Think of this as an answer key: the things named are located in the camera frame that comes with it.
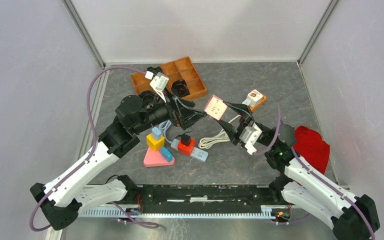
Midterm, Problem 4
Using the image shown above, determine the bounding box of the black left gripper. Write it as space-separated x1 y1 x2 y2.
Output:
133 86 207 134

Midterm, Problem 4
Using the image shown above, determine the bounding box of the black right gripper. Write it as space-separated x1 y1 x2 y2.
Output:
214 101 276 149

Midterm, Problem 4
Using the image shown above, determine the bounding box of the white usb charger block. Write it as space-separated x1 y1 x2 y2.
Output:
242 99 252 107

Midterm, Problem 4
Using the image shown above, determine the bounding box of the pink cube socket adapter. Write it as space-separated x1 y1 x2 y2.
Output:
204 95 228 121

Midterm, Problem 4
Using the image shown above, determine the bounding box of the black power adapter plug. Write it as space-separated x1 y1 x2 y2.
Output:
180 133 192 146

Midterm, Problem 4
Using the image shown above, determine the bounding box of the white cube socket adapter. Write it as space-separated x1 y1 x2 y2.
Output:
246 89 264 108

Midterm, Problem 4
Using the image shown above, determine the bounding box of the red cube socket adapter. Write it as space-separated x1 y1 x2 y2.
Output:
177 138 195 156

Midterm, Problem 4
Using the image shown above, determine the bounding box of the light blue cube adapter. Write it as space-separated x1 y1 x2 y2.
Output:
151 127 163 141

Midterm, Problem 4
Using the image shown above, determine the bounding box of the light blue power strip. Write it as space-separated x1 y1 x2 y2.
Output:
170 139 209 163

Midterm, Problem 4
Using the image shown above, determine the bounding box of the yellow cube socket adapter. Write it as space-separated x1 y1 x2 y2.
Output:
146 133 165 152

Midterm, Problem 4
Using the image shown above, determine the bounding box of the blue square plug adapter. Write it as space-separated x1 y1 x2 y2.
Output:
159 146 174 163

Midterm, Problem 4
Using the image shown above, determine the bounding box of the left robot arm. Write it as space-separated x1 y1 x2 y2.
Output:
29 95 207 232

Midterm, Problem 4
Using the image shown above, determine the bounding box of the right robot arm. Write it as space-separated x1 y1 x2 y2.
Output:
210 100 380 240

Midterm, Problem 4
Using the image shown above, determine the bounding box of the orange power strip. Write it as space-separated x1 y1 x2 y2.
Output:
249 95 267 112

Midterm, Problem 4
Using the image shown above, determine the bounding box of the rolled dark orange-patterned tie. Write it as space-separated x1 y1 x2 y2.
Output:
171 79 190 98

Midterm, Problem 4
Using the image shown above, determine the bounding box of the wooden compartment tray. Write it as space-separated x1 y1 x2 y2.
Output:
130 56 208 102

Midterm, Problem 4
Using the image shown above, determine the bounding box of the rolled dark floral tie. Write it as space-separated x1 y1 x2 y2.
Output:
138 90 156 105

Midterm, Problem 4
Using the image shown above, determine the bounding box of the rolled green-patterned tie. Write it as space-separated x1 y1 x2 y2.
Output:
146 66 164 75

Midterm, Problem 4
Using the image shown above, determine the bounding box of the pink triangular power strip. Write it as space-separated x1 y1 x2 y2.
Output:
143 148 175 168

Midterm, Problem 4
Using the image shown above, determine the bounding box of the red cloth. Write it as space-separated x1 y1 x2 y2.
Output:
293 126 330 174

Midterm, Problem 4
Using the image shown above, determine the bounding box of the light blue coiled cable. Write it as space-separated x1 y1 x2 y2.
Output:
158 119 173 145

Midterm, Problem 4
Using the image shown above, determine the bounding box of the white power strip cable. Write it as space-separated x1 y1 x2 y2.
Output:
197 114 243 151

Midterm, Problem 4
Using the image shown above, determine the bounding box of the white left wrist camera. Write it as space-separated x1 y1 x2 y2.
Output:
144 71 169 103

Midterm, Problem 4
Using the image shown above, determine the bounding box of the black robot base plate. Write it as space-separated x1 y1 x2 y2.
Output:
117 175 289 214

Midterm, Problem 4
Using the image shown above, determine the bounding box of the white cable tray rail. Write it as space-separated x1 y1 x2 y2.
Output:
79 205 275 220

